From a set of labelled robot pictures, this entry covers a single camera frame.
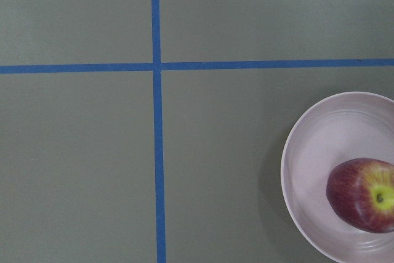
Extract pink plate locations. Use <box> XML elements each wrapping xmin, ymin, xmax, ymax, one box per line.
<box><xmin>281</xmin><ymin>92</ymin><xmax>393</xmax><ymax>262</ymax></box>

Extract red apple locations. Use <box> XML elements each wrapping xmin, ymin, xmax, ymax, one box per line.
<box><xmin>326</xmin><ymin>158</ymin><xmax>393</xmax><ymax>233</ymax></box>

